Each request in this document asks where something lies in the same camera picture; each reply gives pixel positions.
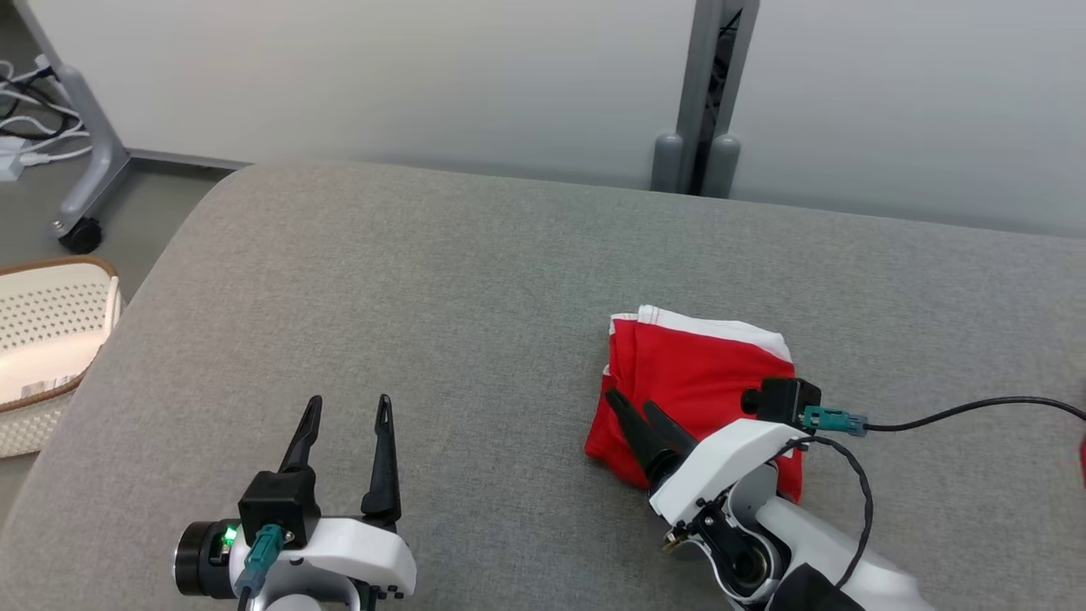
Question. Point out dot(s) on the cream perforated laundry basket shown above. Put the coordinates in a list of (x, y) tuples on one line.
[(47, 339)]

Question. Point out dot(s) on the red shorts white trim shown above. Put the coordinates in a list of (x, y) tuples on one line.
[(687, 373)]

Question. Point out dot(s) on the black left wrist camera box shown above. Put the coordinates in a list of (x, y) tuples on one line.
[(280, 505)]

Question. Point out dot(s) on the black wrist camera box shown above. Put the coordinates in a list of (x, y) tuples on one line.
[(280, 505), (785, 400)]

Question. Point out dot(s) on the grey partition post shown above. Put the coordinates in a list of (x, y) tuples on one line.
[(700, 93)]

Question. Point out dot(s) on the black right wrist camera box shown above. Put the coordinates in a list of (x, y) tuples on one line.
[(785, 400)]

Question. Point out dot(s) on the white power adapter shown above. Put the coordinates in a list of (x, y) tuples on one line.
[(8, 159)]

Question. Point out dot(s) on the grey desk leg with caster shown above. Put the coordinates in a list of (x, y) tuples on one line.
[(97, 153)]

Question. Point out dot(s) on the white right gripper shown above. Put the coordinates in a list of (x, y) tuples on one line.
[(730, 454)]

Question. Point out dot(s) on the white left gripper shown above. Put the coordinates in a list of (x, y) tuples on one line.
[(356, 552)]

